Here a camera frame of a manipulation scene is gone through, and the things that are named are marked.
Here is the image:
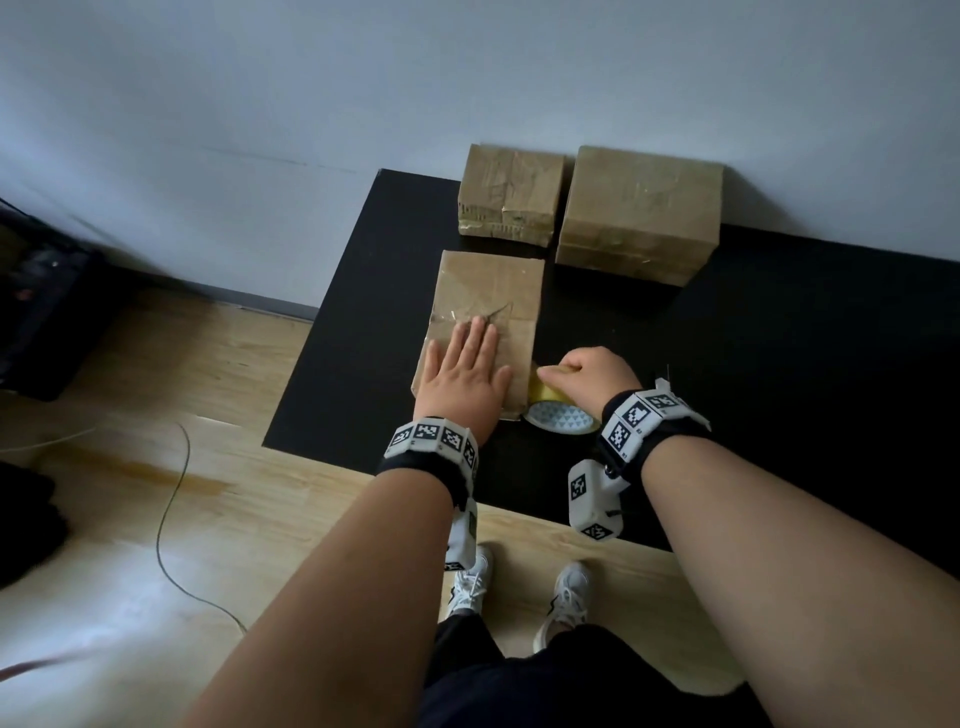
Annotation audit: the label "person's right hand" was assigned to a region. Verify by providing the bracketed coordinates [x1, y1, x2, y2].
[536, 346, 644, 421]

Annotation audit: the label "black bag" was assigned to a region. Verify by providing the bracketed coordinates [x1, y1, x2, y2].
[0, 202, 114, 590]

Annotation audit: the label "small cardboard box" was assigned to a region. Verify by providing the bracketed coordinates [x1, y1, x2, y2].
[457, 143, 566, 249]

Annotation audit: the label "black shorts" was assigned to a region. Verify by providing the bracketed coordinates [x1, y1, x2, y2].
[416, 613, 774, 728]

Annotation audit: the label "thin grey floor cable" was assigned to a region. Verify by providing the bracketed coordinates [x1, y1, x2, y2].
[0, 423, 249, 635]

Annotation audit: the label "person's right forearm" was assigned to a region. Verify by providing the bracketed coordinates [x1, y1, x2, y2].
[641, 436, 960, 728]

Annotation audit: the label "yellow tape roll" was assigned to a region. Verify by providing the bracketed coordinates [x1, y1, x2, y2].
[524, 363, 601, 436]

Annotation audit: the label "white right sneaker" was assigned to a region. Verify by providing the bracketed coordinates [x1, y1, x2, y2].
[532, 560, 594, 655]

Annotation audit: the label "wide cardboard box torn flap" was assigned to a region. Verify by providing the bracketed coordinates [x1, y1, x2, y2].
[410, 250, 547, 421]

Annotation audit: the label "black marker wristband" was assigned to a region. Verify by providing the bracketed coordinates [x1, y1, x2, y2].
[376, 416, 481, 511]
[596, 388, 712, 485]

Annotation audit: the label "person's left hand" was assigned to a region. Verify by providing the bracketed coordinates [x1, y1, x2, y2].
[412, 314, 515, 444]

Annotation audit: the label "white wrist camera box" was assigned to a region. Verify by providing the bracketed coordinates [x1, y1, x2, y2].
[567, 458, 631, 543]
[443, 498, 479, 573]

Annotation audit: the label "white sneaker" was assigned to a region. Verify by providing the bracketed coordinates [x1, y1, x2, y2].
[532, 560, 594, 655]
[447, 545, 495, 620]

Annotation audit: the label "thin reddish floor cable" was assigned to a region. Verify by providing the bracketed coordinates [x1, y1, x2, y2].
[0, 648, 103, 682]

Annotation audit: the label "person's left forearm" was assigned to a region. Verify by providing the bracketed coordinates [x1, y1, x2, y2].
[179, 468, 455, 728]

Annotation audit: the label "white left sneaker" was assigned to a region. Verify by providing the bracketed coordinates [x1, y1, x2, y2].
[447, 545, 495, 620]

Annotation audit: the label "tall cardboard box square hole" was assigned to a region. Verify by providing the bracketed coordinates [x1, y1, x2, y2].
[554, 145, 726, 288]

